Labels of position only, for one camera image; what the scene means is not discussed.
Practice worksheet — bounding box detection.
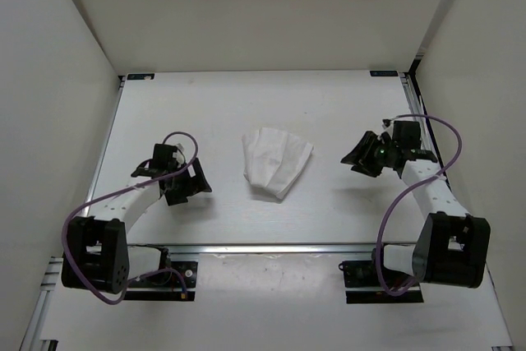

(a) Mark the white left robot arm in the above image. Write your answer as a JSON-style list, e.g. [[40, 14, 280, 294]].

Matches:
[[61, 142, 212, 304]]

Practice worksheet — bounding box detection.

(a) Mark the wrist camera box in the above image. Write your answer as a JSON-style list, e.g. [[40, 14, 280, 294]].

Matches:
[[173, 143, 186, 163], [381, 118, 394, 144]]

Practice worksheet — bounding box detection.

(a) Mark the aluminium frame rail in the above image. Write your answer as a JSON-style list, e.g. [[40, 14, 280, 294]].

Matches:
[[402, 50, 457, 204], [19, 256, 62, 351]]

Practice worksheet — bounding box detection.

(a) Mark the blue corner label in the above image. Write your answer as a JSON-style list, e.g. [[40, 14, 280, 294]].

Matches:
[[127, 73, 155, 81], [370, 70, 399, 77]]

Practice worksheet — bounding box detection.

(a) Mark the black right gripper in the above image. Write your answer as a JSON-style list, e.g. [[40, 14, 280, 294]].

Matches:
[[340, 131, 398, 178]]

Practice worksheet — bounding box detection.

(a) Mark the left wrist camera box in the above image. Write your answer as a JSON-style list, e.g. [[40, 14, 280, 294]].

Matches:
[[173, 143, 186, 163]]

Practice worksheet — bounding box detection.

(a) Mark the aluminium right frame rail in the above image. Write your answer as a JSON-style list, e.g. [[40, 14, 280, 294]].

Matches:
[[402, 50, 457, 204]]

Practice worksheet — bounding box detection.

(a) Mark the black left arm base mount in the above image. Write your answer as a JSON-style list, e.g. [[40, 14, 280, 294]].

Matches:
[[124, 244, 198, 302]]

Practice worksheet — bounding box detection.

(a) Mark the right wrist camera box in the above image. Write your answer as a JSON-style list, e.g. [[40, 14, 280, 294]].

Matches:
[[381, 118, 394, 144]]

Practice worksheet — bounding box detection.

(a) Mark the blue left corner label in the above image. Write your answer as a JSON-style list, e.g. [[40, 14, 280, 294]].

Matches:
[[127, 73, 155, 81]]

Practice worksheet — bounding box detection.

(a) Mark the white pleated skirt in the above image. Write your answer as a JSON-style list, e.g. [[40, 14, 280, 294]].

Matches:
[[242, 127, 314, 200]]

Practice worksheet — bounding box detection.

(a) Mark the blue right corner label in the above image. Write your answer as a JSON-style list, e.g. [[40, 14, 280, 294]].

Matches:
[[370, 70, 399, 77]]

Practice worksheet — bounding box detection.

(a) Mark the aluminium left frame rail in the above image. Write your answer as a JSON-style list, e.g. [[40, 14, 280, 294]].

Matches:
[[19, 256, 62, 351]]

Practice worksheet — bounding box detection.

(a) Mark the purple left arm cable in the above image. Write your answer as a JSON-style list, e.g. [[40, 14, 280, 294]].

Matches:
[[61, 131, 199, 306]]

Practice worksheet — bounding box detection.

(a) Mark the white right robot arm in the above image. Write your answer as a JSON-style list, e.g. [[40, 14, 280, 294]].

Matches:
[[341, 114, 491, 297]]

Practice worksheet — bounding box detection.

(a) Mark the aluminium front table rail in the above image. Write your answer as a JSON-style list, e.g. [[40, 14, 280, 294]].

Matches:
[[131, 240, 416, 257]]

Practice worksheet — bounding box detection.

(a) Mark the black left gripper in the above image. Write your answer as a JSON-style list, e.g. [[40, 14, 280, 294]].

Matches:
[[165, 157, 210, 206]]

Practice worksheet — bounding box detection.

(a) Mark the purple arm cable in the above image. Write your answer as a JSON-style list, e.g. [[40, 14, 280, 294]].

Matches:
[[61, 131, 199, 306], [376, 113, 465, 298]]

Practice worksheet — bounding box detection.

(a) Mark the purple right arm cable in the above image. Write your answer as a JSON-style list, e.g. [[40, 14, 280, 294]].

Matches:
[[376, 113, 465, 298]]

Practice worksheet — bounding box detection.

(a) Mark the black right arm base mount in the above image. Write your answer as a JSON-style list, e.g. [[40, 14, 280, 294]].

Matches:
[[338, 244, 424, 304]]

